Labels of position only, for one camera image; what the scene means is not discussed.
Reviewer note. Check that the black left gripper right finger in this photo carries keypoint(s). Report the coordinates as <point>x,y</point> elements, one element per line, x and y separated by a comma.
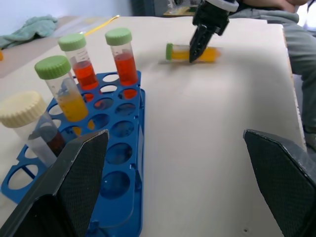
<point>284,177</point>

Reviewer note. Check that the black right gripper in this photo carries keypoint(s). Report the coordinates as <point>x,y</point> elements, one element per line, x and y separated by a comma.
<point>211,17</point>

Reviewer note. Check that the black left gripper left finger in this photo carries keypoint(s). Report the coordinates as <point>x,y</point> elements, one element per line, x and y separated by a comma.
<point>74,177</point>

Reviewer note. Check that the green-capped tube with yellow liquid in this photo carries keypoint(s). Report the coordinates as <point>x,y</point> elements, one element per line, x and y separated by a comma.
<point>179,53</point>
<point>66,91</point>

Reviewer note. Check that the blue test tube rack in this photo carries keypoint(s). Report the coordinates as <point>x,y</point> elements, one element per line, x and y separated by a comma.
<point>123,148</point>

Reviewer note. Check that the wooden tray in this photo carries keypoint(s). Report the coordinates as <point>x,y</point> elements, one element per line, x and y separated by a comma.
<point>179,11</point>

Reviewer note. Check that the cream-capped tube with dark liquid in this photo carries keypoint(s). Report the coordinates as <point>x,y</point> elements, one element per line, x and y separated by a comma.
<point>32,123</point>

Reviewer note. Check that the green-capped tube with red liquid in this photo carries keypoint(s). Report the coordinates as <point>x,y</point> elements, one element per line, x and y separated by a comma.
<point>82,66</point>
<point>123,61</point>

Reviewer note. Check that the person in grey hoodie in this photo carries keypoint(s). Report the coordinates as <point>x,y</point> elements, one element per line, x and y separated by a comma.
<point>298,49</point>

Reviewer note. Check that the yellow stick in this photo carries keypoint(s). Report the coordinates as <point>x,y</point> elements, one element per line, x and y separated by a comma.
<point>102,24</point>

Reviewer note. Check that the small orange object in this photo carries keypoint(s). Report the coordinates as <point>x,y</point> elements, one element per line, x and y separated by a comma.
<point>1,55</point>

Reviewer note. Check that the green cloth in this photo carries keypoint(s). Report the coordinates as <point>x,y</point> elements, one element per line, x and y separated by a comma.
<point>27,29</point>

